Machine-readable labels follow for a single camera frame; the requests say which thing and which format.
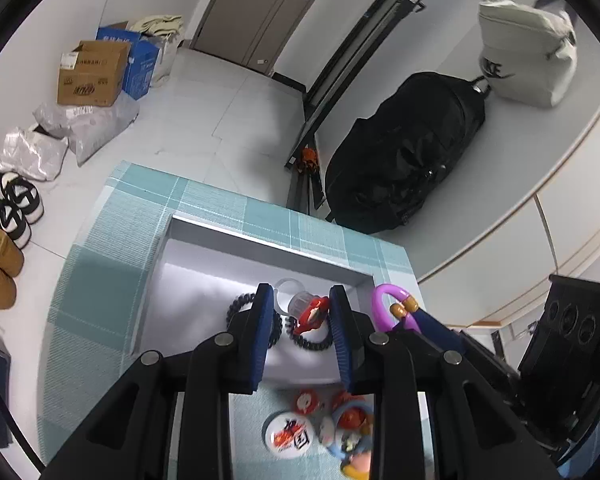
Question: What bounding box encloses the brown cardboard box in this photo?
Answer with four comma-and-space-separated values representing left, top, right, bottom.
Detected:
57, 40, 133, 108

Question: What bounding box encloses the grey door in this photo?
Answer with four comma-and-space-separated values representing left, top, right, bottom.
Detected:
192, 0, 346, 79

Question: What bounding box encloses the grey rectangular tray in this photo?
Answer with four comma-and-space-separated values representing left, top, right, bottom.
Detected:
130, 212, 421, 397

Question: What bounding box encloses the small grey plastic parcel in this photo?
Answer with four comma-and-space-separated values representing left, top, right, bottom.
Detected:
0, 127, 70, 182

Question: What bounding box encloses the black bead bracelet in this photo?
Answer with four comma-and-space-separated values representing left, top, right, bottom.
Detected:
286, 317, 336, 354
225, 294, 284, 349

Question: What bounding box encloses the black cable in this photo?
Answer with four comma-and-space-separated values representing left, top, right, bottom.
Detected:
0, 360, 46, 474

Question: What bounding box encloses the orange and black tool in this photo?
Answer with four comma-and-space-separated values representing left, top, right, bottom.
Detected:
292, 146, 319, 174

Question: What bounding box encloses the purple plastic ring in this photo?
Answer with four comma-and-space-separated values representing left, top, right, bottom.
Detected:
371, 284, 421, 334

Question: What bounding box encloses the light blue plastic ring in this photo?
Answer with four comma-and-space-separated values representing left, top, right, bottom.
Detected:
329, 399, 376, 461

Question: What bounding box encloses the black backpack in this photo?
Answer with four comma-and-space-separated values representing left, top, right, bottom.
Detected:
325, 71, 491, 235

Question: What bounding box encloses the teal checkered tablecloth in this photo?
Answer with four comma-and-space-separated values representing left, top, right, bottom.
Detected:
37, 160, 433, 480

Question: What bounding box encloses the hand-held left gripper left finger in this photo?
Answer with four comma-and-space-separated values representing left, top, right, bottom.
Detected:
45, 283, 275, 480

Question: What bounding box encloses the small white round badge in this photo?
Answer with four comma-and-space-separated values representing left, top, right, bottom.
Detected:
319, 416, 339, 447

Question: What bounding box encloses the clear toy ring red gem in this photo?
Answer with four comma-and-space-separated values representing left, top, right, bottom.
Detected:
274, 278, 331, 335

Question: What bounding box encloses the white canvas bag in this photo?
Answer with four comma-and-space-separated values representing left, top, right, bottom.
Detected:
477, 0, 579, 109

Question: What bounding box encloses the beige tote bag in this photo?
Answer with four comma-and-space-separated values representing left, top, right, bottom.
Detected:
129, 14, 185, 89

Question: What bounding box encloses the blue cardboard box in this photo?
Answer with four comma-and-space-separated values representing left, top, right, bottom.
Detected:
96, 21, 162, 101

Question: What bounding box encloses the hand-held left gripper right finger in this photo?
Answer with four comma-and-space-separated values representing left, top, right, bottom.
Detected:
329, 285, 556, 480

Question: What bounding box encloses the small cartoon figure toy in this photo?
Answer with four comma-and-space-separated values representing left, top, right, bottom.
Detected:
340, 432, 375, 479

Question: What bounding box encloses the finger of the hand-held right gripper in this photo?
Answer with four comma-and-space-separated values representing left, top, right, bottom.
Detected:
405, 308, 520, 392

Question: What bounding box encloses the black metal door frame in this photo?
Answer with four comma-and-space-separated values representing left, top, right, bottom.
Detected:
285, 0, 461, 221

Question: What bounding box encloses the large grey plastic parcel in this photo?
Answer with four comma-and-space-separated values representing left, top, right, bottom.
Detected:
34, 91, 141, 167

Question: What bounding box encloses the white round badge red print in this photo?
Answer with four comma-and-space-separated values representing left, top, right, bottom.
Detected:
262, 410, 314, 456

